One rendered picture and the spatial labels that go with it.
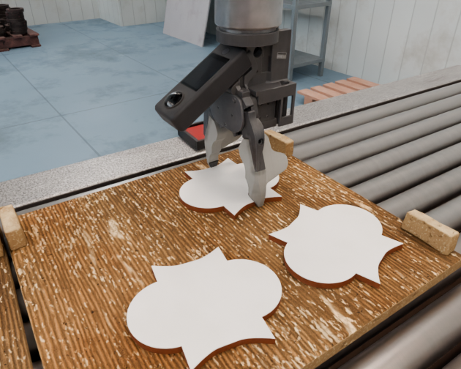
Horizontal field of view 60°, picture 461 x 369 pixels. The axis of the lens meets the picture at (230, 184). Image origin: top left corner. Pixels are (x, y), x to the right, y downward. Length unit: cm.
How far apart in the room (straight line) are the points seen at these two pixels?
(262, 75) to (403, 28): 362
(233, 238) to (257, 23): 23
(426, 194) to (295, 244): 25
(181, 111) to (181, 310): 20
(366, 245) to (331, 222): 5
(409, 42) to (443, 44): 31
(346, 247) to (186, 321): 19
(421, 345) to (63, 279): 35
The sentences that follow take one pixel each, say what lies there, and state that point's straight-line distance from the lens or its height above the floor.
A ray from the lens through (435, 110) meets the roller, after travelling 97.
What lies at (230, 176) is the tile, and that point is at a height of 94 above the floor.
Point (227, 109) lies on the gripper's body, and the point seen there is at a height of 105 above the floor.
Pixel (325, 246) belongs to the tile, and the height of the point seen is 94.
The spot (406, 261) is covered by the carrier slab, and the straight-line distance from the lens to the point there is 47.
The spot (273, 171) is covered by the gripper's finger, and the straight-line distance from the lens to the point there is 50.
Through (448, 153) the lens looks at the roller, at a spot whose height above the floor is 92.
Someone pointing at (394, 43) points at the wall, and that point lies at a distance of 414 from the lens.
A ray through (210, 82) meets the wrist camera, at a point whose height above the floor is 110.
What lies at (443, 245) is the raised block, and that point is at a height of 95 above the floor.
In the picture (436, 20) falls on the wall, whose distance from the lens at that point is 393.
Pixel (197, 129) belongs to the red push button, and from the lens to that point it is 74.
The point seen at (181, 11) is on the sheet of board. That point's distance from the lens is 606.
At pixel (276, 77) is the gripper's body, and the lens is 50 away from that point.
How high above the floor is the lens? 123
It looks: 32 degrees down
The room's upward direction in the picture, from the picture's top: straight up
